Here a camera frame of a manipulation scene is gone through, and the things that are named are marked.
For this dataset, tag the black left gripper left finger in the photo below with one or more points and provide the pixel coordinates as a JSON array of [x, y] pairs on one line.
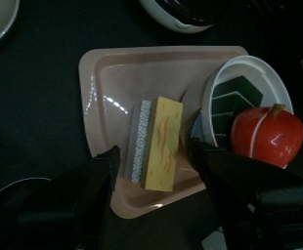
[[84, 192]]

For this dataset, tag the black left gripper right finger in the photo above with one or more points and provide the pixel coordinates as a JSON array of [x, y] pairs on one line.
[[246, 182]]

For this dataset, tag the dark green sushi roll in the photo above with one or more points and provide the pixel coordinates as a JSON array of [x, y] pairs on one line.
[[232, 97]]

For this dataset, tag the red toy apple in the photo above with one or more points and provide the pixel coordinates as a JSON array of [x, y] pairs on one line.
[[270, 133]]

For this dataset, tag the black plate with white rim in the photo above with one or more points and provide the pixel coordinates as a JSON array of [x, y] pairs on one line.
[[11, 188]]

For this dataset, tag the yellow grey sponge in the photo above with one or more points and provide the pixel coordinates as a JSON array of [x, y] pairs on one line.
[[160, 143]]

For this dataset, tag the pink square plastic plate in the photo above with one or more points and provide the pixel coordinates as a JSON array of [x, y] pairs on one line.
[[123, 84]]

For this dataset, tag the white bowl with dark inside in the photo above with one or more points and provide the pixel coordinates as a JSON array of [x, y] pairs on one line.
[[180, 16]]

